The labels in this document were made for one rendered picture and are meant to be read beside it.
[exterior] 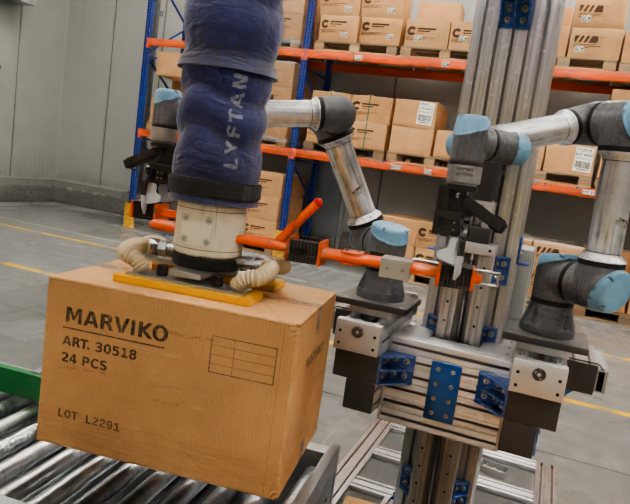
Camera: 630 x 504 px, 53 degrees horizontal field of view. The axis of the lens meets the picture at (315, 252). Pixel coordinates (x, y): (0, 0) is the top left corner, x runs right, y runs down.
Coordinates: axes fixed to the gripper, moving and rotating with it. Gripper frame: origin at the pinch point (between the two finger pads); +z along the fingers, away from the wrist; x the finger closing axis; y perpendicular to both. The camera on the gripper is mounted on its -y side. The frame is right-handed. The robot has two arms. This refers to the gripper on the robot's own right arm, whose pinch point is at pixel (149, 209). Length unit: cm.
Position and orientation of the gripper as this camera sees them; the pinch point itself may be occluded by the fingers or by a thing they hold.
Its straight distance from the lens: 192.4
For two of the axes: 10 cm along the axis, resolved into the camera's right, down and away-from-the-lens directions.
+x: 2.2, -1.1, 9.7
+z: -1.4, 9.8, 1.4
